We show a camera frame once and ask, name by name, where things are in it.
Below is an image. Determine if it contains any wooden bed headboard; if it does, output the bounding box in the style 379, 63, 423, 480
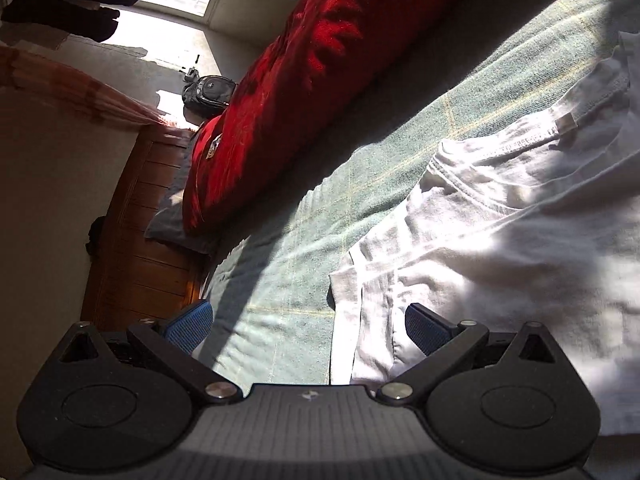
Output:
80, 125, 208, 333

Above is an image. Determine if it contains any grey backpack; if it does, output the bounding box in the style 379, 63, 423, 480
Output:
181, 74, 238, 122

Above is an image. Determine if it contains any green plaid blanket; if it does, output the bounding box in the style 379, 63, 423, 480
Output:
200, 0, 640, 480

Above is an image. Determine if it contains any white T-shirt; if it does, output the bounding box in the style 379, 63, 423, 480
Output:
327, 30, 640, 436

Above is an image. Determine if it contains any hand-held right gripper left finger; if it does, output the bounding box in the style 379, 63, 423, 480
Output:
47, 299, 246, 406

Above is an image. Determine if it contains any red duvet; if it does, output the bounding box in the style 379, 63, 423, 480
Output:
181, 0, 506, 237

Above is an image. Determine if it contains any grey pillow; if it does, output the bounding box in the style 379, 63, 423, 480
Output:
145, 125, 221, 256

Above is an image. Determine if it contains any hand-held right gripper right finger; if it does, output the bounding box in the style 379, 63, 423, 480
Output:
375, 302, 571, 406

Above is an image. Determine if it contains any small black cloth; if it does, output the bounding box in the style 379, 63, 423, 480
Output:
85, 215, 108, 256

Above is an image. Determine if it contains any pink striped curtain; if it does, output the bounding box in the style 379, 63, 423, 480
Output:
0, 44, 176, 131

